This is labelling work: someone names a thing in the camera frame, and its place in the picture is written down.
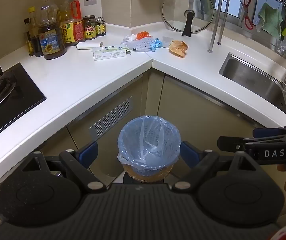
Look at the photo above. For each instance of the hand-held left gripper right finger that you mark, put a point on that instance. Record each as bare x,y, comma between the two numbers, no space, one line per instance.
189,155

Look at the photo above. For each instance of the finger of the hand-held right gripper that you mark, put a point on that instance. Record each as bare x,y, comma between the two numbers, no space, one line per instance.
262,132
232,143

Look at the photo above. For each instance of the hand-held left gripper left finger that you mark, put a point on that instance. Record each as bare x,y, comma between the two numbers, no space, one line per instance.
89,153

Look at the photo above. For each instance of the blue lined wastebasket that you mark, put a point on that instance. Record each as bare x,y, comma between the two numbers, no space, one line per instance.
133,140

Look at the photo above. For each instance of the white green medicine box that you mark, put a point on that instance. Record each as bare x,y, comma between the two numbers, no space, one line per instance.
109,55

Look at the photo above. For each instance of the white paper roll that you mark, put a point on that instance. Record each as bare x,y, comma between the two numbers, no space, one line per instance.
88,45

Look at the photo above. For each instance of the light blue plastic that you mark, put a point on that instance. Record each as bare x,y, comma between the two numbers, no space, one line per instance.
156,43

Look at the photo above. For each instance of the white perforated foam net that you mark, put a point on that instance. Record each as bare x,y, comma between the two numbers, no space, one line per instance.
140,45

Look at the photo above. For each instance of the white tissue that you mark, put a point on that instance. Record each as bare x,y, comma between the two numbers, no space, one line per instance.
129,38

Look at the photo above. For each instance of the orange mesh scrubber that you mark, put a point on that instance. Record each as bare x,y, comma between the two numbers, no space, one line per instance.
143,34

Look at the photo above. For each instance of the grey cabinet vent grille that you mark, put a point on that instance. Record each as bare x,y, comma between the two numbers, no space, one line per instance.
111,117

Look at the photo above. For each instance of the beige kitchen cabinet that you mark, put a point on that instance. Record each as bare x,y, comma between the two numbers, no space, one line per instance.
195,110

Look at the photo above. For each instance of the round brown base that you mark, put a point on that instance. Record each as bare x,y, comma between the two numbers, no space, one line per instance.
145,178

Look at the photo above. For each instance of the stainless steel sink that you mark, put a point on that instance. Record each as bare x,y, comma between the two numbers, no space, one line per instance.
252,80

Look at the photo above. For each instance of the black gas stove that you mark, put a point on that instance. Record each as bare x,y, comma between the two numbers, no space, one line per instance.
20,100

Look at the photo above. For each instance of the green dish cloth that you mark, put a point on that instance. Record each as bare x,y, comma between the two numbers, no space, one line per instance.
270,20

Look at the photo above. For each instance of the steel dish rack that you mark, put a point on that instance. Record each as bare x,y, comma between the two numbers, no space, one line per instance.
214,30

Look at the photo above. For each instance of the blue-label cooking oil bottle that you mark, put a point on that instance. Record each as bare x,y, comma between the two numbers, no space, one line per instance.
50,42

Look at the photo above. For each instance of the yellow-capped dark sauce bottle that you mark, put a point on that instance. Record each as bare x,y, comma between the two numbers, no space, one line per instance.
37,45

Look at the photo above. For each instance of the large bean paste jar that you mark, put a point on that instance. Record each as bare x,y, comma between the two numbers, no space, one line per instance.
89,30

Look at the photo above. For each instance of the small dark sauce bottle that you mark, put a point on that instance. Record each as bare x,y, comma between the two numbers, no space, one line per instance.
28,45

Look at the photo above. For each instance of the small bean paste jar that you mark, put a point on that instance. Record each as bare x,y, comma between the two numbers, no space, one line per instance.
100,28

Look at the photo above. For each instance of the red-label yellow oil bottle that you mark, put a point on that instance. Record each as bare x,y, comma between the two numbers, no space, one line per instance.
71,27

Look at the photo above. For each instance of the glass pot lid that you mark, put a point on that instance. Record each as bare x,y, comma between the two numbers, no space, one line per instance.
188,22

